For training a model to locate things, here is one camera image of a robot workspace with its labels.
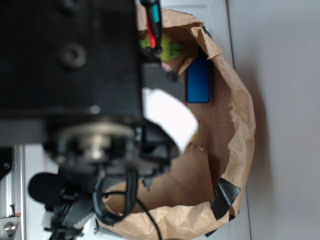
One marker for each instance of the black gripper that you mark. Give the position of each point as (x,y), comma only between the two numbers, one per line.
(112,124)

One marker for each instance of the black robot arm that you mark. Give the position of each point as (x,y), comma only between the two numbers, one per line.
(45,42)

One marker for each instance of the green fuzzy plush toy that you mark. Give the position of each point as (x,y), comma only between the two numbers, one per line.
(170,49)

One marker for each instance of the aluminium frame rail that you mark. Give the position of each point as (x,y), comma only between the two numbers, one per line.
(12,193)

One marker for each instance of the black round microphone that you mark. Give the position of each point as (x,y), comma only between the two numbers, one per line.
(46,188)

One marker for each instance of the blue rectangular block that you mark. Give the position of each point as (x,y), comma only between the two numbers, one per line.
(198,82)

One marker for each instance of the brown paper bag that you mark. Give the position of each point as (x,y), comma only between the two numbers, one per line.
(204,189)

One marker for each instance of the pink plush toy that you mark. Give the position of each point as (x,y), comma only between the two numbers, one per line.
(166,67)

